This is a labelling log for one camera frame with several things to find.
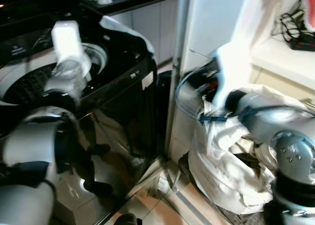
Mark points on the long white cloth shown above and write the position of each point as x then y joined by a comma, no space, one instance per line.
261,18

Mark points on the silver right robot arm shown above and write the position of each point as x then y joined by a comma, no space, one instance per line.
290,146

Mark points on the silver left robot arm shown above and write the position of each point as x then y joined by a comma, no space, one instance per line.
34,141

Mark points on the black top-load washing machine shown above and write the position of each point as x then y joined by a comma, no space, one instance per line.
123,116

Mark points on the white refrigerator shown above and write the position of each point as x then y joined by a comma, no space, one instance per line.
206,23

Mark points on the white washer label sticker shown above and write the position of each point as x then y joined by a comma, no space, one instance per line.
147,80

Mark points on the cream counter with drawers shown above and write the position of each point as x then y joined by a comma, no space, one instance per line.
283,62

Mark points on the crumpled white laundry sheet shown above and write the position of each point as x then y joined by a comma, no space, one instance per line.
221,161

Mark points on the white cabinet with dark top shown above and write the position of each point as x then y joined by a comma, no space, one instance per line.
147,18

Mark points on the black power strip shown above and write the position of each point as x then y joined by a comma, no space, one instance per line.
302,42

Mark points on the red cloth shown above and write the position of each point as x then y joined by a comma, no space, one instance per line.
310,6

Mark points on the black robot foot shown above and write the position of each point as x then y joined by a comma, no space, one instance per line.
129,219

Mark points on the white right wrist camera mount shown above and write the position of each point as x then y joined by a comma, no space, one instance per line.
232,72

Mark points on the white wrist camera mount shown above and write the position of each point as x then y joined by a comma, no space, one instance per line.
68,40
232,72

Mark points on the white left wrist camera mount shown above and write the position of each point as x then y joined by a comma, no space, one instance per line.
68,40

